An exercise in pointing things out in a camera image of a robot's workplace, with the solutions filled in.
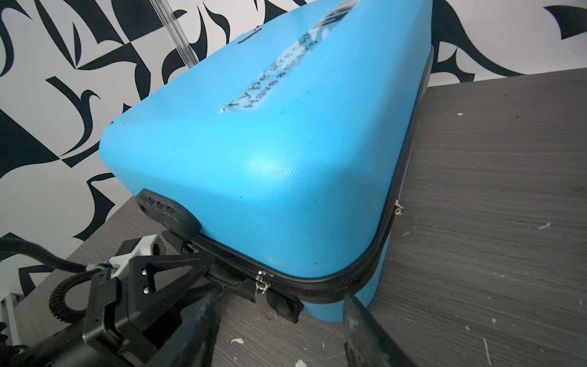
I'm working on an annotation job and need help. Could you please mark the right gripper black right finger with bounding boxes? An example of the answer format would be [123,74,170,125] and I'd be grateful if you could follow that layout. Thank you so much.
[343,294,404,366]

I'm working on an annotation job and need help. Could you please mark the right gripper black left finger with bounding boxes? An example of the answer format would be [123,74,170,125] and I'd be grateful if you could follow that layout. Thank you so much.
[146,290,223,366]

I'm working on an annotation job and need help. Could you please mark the blue hard-shell suitcase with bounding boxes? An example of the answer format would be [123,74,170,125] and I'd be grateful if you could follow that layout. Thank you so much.
[99,1,434,322]

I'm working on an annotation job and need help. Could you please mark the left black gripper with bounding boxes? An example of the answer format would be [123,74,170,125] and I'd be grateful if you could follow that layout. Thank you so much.
[1,252,223,366]

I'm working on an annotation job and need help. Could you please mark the aluminium frame rails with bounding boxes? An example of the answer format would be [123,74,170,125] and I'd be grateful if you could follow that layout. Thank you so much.
[149,0,199,68]

